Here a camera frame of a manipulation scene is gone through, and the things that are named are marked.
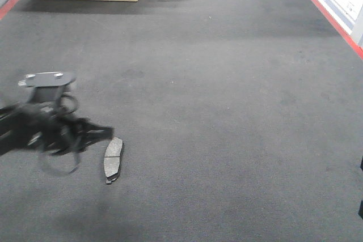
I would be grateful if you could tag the red conveyor edge rail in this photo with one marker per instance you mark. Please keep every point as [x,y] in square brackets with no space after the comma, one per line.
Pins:
[326,12]

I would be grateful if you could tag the grey left camera mount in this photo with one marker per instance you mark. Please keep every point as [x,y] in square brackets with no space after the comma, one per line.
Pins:
[47,87]

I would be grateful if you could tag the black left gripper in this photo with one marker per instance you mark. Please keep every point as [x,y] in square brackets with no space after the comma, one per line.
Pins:
[44,126]

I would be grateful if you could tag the dark grey conveyor belt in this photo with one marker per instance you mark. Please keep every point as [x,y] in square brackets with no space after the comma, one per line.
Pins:
[242,121]

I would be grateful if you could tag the grey brake pad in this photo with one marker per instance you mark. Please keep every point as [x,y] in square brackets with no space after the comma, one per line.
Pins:
[112,160]

